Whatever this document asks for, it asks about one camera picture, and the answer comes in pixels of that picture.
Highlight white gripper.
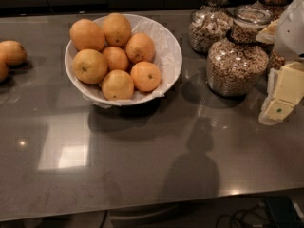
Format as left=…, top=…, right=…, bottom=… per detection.
left=256, top=0, right=304, bottom=125

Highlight orange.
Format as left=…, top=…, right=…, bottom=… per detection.
left=101, top=69, right=134, bottom=101
left=0, top=40, right=27, bottom=67
left=72, top=49, right=108, bottom=85
left=0, top=61, right=9, bottom=82
left=69, top=19, right=105, bottom=51
left=130, top=62, right=162, bottom=92
left=102, top=13, right=131, bottom=47
left=125, top=33, right=155, bottom=64
left=102, top=47, right=129, bottom=71

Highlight white bowl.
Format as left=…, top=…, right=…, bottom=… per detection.
left=64, top=13, right=183, bottom=107

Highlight white paper bowl liner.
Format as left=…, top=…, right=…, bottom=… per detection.
left=81, top=14, right=179, bottom=109

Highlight front glass cereal jar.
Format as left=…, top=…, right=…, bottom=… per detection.
left=206, top=6, right=273, bottom=97

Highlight back left glass jar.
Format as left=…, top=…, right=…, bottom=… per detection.
left=189, top=0, right=233, bottom=53

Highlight black box under table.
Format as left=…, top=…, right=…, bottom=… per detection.
left=263, top=197, right=304, bottom=228

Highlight black cables under table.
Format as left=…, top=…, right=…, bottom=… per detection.
left=215, top=202, right=270, bottom=228

